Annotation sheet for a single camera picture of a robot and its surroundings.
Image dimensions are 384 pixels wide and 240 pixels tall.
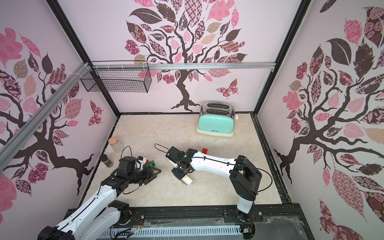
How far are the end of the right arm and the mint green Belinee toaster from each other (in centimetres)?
38

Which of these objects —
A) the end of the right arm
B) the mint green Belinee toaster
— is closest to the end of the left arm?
the end of the right arm

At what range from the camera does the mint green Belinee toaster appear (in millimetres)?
988

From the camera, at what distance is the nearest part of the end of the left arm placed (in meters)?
0.59

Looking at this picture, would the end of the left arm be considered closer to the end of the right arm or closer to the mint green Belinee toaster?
the end of the right arm

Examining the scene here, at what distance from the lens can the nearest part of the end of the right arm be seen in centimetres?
59

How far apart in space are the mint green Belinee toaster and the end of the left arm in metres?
0.43
